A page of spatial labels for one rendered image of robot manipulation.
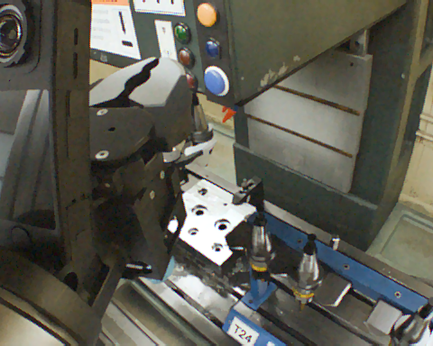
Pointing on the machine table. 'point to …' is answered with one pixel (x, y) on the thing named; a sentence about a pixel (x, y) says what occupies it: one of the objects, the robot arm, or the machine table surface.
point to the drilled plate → (198, 243)
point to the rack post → (261, 291)
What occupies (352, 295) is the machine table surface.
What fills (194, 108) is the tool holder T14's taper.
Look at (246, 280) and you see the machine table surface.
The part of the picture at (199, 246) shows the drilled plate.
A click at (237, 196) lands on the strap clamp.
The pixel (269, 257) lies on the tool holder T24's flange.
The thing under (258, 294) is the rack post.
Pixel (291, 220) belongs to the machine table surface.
